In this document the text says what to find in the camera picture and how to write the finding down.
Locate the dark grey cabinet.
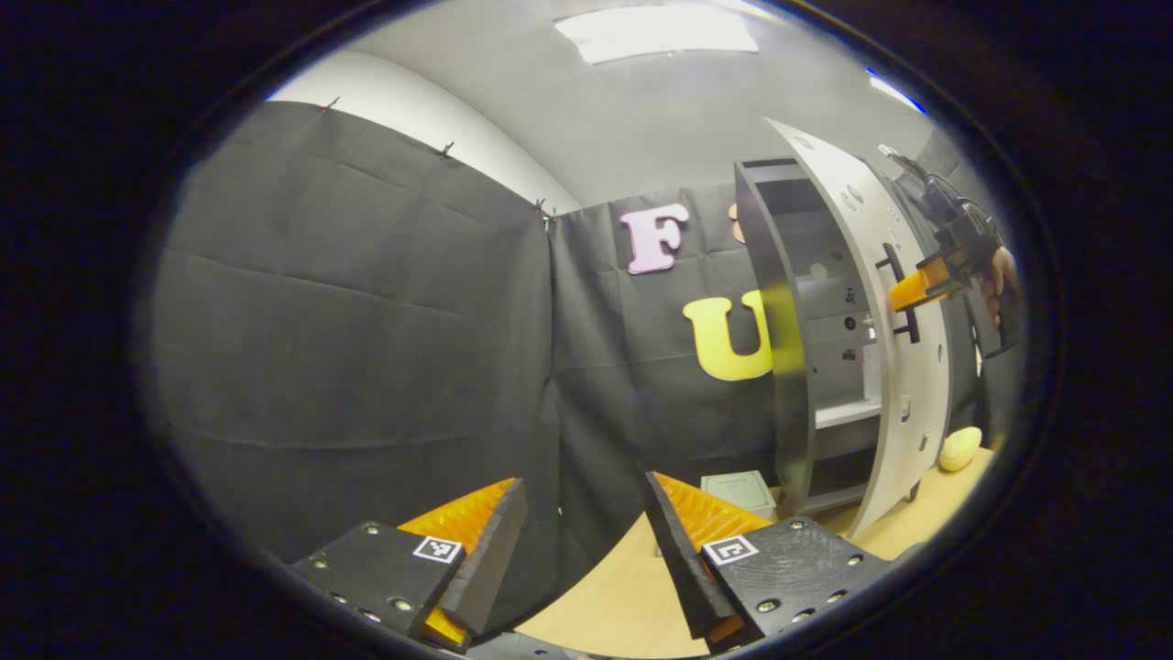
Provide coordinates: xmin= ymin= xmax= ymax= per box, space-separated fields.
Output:
xmin=733 ymin=158 xmax=885 ymax=516

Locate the white cabinet shelf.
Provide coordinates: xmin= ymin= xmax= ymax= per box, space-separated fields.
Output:
xmin=814 ymin=399 xmax=882 ymax=430

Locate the grey cabinet door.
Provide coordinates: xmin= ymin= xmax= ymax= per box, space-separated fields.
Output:
xmin=763 ymin=116 xmax=956 ymax=539

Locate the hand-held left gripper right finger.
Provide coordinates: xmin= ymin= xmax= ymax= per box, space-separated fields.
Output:
xmin=641 ymin=470 xmax=894 ymax=655

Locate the large ceiling light panel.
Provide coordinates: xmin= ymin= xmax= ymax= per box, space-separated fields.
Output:
xmin=554 ymin=5 xmax=760 ymax=65

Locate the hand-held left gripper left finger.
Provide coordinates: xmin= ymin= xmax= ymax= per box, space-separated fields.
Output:
xmin=286 ymin=477 xmax=530 ymax=655

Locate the black door handle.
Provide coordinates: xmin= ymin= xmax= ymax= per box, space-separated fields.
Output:
xmin=875 ymin=243 xmax=920 ymax=345

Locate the yellow bun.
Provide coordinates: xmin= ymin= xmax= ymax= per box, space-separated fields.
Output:
xmin=937 ymin=426 xmax=983 ymax=473

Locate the black backdrop cloth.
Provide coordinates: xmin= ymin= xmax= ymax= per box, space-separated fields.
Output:
xmin=151 ymin=99 xmax=1023 ymax=633

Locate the green book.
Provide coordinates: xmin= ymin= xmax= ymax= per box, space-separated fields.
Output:
xmin=701 ymin=470 xmax=778 ymax=514

